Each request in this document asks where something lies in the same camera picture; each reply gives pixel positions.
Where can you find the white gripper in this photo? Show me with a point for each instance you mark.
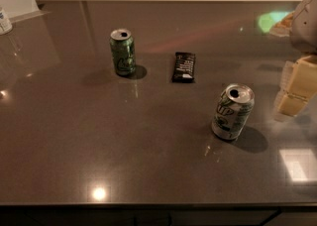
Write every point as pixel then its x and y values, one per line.
pixel 305 27

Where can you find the white 7up can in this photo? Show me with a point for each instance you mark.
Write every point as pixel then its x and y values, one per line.
pixel 232 112

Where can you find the green soda can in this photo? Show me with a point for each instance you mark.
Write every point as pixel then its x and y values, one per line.
pixel 123 51

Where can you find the black snack bar wrapper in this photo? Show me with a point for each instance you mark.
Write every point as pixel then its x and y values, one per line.
pixel 184 67

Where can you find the white bottle at left edge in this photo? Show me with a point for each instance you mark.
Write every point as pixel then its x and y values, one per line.
pixel 5 24

